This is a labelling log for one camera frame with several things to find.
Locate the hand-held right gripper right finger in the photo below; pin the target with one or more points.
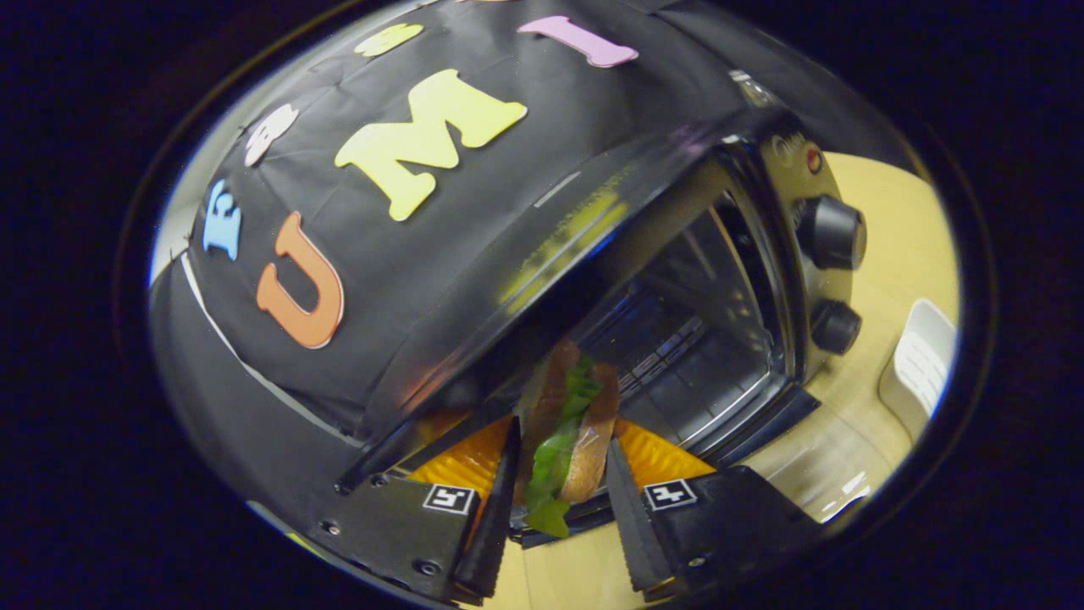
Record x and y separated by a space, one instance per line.
631 525

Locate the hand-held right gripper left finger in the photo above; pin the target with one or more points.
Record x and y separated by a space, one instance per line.
495 525

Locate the lettuce sandwich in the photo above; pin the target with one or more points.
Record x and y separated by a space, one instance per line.
584 449

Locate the black electric oven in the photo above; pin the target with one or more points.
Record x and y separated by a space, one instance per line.
834 233

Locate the black backdrop cloth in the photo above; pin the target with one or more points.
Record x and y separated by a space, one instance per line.
406 271

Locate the white rectangular tray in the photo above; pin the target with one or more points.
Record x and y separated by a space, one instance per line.
919 364

